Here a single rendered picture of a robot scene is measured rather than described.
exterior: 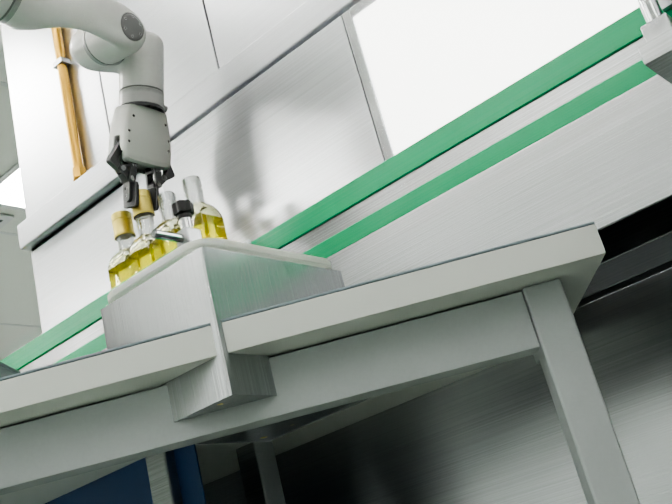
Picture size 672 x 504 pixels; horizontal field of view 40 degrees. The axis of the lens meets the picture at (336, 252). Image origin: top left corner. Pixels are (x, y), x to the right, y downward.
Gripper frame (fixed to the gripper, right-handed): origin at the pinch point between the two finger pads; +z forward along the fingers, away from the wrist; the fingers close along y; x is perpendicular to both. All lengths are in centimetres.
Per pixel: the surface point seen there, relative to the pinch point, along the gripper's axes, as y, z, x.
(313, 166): -12.2, -1.9, 27.3
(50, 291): -15, 8, -49
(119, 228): 1.3, 4.7, -4.0
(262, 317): 30, 29, 56
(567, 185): 6, 15, 78
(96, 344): 13.3, 25.7, 6.6
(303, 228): 3.9, 12.7, 38.9
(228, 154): -12.3, -8.3, 8.2
